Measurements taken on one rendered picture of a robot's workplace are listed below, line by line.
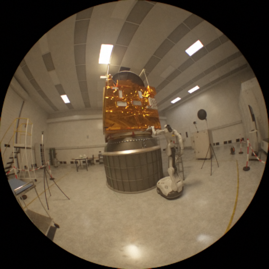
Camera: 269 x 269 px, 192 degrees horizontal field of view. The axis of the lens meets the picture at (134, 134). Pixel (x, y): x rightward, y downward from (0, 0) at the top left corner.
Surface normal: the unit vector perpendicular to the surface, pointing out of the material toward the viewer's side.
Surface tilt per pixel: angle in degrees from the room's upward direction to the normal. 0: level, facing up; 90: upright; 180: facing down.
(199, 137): 90
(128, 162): 90
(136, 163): 90
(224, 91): 90
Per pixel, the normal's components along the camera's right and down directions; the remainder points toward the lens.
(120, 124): 0.38, -0.19
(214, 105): -0.92, 0.06
